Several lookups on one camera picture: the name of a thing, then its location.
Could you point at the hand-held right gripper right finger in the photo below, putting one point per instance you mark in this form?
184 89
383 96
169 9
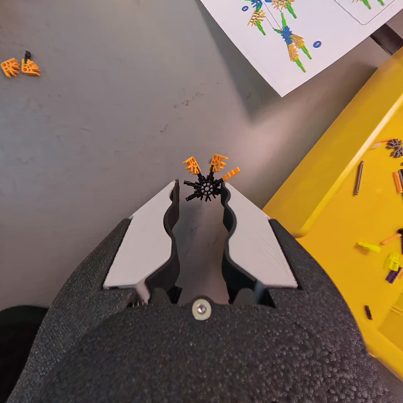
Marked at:
261 252

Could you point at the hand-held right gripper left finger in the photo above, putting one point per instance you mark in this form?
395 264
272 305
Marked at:
138 252

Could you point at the yellow connector with black rod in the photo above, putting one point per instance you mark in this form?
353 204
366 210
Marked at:
31 67

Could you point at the small yellow connector piece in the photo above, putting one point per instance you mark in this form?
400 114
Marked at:
11 67

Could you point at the grey desk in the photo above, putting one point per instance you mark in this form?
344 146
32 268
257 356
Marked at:
94 126

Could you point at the yellow storage bin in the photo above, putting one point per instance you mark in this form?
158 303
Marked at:
346 204

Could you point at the scattered loose toy pieces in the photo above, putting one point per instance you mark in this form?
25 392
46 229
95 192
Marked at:
358 176

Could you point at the printed instruction sheet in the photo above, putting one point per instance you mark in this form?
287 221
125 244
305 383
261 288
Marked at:
274 63

